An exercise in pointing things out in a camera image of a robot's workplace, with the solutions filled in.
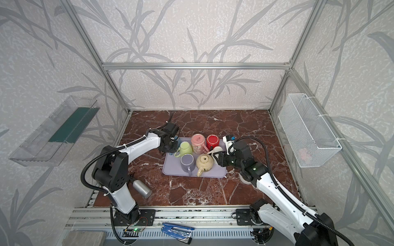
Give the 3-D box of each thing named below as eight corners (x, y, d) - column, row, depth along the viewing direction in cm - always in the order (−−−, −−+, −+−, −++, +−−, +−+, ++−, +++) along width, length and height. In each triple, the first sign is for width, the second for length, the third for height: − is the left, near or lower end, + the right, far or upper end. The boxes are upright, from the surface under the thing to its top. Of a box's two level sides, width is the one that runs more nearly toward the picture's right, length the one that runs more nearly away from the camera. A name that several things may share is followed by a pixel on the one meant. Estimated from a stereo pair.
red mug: (206, 154, 98) (206, 147, 91) (206, 142, 104) (206, 134, 97) (218, 154, 99) (219, 147, 91) (218, 142, 104) (218, 134, 97)
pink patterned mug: (195, 158, 96) (194, 149, 87) (191, 145, 103) (190, 135, 94) (207, 155, 98) (207, 145, 89) (203, 142, 104) (202, 132, 95)
